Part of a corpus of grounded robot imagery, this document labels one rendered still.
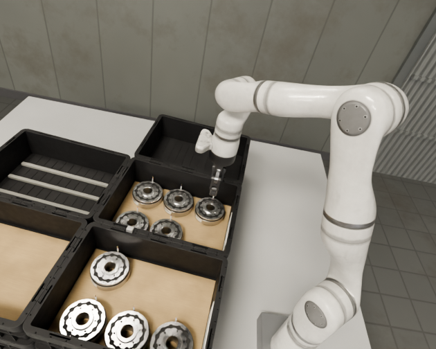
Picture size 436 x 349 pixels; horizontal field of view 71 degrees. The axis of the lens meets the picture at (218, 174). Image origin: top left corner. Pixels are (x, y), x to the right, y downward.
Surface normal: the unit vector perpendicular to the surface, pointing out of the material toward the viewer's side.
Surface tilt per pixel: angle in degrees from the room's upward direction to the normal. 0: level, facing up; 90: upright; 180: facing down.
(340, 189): 88
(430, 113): 90
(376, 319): 0
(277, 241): 0
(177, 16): 90
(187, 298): 0
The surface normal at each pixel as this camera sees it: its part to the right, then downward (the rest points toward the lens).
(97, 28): -0.09, 0.67
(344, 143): -0.83, 0.31
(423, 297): 0.18, -0.72
